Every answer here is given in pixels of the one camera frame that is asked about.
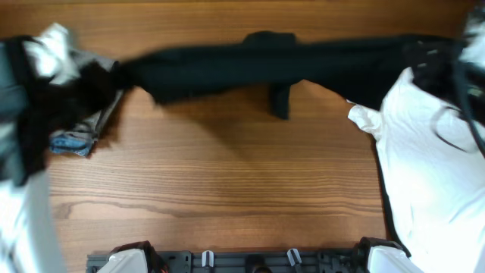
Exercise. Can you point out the grey folded shorts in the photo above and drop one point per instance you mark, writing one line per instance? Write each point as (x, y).
(91, 128)

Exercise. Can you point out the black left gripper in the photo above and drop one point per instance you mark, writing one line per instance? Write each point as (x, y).
(95, 76)

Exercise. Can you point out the blue denim garment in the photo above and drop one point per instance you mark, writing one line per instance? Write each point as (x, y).
(65, 143)

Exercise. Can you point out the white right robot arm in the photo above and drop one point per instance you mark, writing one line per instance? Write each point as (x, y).
(385, 255)

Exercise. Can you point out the black garment under white shirt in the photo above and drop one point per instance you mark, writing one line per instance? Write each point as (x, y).
(387, 210)

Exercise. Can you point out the white t-shirt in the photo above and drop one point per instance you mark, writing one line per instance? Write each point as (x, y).
(446, 232)

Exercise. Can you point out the black shorts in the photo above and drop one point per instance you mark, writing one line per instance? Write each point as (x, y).
(360, 70)

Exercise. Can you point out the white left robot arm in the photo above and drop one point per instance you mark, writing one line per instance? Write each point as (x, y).
(28, 238)

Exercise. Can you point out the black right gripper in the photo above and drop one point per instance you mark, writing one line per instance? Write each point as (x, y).
(441, 71)

